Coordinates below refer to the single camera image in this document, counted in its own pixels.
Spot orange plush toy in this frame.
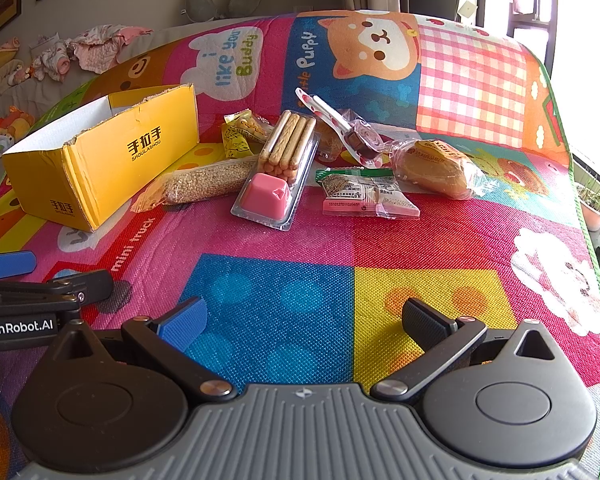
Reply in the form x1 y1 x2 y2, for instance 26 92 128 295
0 106 36 154

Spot chocolate pastry spotted wrapper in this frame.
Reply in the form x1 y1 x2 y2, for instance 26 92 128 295
295 87 393 168

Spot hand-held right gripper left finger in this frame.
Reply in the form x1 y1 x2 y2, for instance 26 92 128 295
55 297 238 405

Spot biscuit stick tray pink dip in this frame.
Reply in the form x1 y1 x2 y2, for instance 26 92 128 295
231 109 320 232

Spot potted plant white pot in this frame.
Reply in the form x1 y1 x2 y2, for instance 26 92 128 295
574 180 600 234

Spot yellow snack bar packet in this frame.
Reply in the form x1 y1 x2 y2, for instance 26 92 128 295
221 122 254 162

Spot colourful cartoon play mat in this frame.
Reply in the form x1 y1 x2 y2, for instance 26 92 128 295
0 9 600 480

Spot grey sofa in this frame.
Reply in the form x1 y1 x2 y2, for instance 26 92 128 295
0 14 301 161

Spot dark wooden chair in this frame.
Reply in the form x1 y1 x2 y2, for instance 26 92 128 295
509 0 563 63

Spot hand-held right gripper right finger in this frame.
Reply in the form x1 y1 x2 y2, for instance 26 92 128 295
370 298 558 405

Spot red yellow peanut packet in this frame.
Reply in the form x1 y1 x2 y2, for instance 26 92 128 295
223 110 277 144

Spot clear sesame bar packet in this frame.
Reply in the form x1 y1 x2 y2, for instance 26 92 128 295
130 156 261 212

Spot pale folded baby cloth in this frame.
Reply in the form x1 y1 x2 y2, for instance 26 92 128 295
0 36 23 88

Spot small cake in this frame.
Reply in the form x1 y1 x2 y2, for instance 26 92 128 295
312 120 347 162

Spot green white cracker packet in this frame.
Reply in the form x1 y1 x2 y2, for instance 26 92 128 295
316 166 422 220

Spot round bread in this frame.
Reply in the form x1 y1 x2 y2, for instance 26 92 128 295
386 138 488 201

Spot yellow cardboard box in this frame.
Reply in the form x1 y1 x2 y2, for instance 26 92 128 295
1 84 201 233

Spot small floral baby garment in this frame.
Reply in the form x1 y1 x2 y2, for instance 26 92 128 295
30 41 74 82

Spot pink floral baby garment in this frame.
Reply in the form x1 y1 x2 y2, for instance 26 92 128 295
67 26 154 74

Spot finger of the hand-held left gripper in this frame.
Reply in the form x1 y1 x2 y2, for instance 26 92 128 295
0 250 37 282
45 269 115 307

